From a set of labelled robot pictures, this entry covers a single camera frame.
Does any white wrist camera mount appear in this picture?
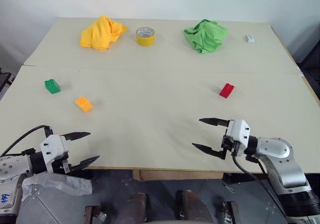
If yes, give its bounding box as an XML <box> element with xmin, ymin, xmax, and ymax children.
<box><xmin>39</xmin><ymin>134</ymin><xmax>70</xmax><ymax>173</ymax></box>
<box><xmin>225</xmin><ymin>119</ymin><xmax>252</xmax><ymax>157</ymax></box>

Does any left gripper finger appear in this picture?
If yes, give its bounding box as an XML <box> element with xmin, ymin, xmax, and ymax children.
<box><xmin>61</xmin><ymin>131</ymin><xmax>92</xmax><ymax>142</ymax></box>
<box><xmin>71</xmin><ymin>155</ymin><xmax>101</xmax><ymax>173</ymax></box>

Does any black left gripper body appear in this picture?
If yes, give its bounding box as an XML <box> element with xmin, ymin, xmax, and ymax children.
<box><xmin>51</xmin><ymin>152</ymin><xmax>75</xmax><ymax>176</ymax></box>

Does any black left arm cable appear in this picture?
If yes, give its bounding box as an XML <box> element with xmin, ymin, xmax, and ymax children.
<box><xmin>0</xmin><ymin>125</ymin><xmax>53</xmax><ymax>159</ymax></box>

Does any crumpled yellow cloth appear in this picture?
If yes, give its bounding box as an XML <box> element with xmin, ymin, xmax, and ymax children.
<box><xmin>79</xmin><ymin>15</ymin><xmax>129</xmax><ymax>51</ymax></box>

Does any red toy brick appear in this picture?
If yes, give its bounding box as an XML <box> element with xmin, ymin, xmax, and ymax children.
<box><xmin>219</xmin><ymin>83</ymin><xmax>236</xmax><ymax>99</ymax></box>

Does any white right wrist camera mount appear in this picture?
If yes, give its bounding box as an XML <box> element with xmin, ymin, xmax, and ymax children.
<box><xmin>225</xmin><ymin>119</ymin><xmax>252</xmax><ymax>157</ymax></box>

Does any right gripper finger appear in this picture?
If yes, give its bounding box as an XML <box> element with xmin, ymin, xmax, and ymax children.
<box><xmin>198</xmin><ymin>118</ymin><xmax>231</xmax><ymax>128</ymax></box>
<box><xmin>191</xmin><ymin>142</ymin><xmax>226</xmax><ymax>160</ymax></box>

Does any green toy brick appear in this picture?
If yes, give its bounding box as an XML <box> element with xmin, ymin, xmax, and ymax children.
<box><xmin>44</xmin><ymin>79</ymin><xmax>61</xmax><ymax>94</ymax></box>

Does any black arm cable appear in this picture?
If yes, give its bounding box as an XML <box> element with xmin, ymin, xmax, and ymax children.
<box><xmin>231</xmin><ymin>147</ymin><xmax>291</xmax><ymax>217</ymax></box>
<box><xmin>0</xmin><ymin>125</ymin><xmax>53</xmax><ymax>159</ymax></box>

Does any yellow tape roll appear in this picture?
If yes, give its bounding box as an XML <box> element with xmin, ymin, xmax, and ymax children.
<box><xmin>136</xmin><ymin>27</ymin><xmax>156</xmax><ymax>47</ymax></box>

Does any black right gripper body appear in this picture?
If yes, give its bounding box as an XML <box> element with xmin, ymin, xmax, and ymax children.
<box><xmin>221</xmin><ymin>127</ymin><xmax>240</xmax><ymax>160</ymax></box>

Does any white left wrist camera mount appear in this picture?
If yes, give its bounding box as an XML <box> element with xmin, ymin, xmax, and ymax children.
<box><xmin>39</xmin><ymin>134</ymin><xmax>70</xmax><ymax>173</ymax></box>

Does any clear plastic bag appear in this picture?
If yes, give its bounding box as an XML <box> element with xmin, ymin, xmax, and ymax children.
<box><xmin>22</xmin><ymin>171</ymin><xmax>93</xmax><ymax>197</ymax></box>

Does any orange toy brick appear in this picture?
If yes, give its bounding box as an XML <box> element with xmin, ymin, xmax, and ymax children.
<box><xmin>75</xmin><ymin>96</ymin><xmax>93</xmax><ymax>113</ymax></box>

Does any crumpled green cloth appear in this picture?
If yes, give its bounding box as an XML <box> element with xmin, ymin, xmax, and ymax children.
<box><xmin>183</xmin><ymin>19</ymin><xmax>230</xmax><ymax>55</ymax></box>

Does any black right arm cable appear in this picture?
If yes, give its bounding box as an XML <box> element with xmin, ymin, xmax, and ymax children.
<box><xmin>231</xmin><ymin>147</ymin><xmax>291</xmax><ymax>217</ymax></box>

